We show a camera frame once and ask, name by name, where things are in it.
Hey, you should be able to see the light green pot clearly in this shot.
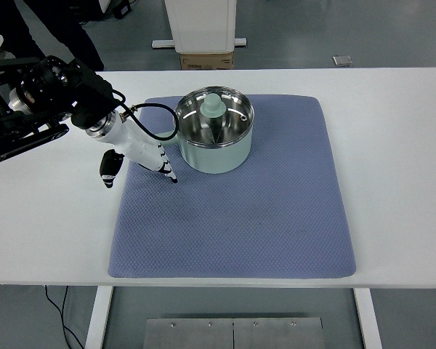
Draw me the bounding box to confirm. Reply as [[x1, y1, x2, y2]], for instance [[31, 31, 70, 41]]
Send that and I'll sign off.
[[154, 86, 255, 175]]

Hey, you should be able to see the white table leg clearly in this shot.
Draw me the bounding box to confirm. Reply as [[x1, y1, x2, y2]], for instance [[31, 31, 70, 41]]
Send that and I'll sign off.
[[352, 288, 384, 349], [84, 286, 114, 349]]

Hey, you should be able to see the black device on floor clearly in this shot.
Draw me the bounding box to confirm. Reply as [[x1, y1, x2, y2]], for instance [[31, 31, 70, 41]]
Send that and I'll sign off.
[[100, 0, 132, 20]]

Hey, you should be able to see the white cabinet with base foot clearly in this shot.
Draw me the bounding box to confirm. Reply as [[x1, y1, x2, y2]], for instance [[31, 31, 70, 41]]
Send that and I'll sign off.
[[151, 0, 248, 55]]

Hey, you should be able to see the glass lid with green knob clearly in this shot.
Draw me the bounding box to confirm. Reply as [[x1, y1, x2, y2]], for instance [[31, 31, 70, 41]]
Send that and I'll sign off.
[[174, 86, 255, 148]]

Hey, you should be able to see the white and black hand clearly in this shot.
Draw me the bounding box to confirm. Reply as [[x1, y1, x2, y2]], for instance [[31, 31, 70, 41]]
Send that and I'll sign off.
[[99, 121, 179, 189]]

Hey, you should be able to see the person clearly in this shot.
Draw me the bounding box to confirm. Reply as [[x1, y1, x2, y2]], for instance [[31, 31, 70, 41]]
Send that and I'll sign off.
[[0, 0, 105, 72]]

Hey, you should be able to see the black floor cable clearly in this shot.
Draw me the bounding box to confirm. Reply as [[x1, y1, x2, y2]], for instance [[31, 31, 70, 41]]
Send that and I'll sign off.
[[44, 285, 85, 349]]

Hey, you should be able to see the blue-grey quilted mat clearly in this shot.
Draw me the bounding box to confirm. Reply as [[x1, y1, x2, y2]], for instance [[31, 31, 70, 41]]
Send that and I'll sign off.
[[107, 93, 358, 280]]

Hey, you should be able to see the cardboard box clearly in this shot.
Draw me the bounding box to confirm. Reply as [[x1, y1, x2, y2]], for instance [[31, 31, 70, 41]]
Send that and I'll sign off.
[[179, 51, 235, 71]]

